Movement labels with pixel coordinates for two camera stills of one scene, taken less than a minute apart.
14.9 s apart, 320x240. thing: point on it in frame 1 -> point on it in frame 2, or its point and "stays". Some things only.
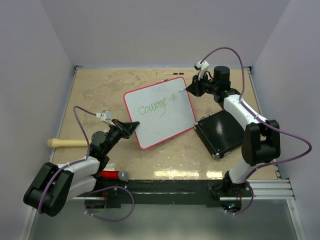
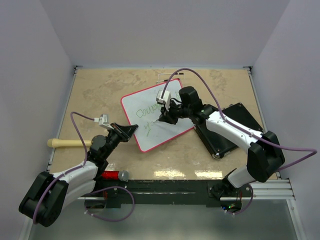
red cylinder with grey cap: (121, 175) stays
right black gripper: (194, 87) -> (166, 116)
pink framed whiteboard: (162, 109) stays
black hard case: (219, 133) stays
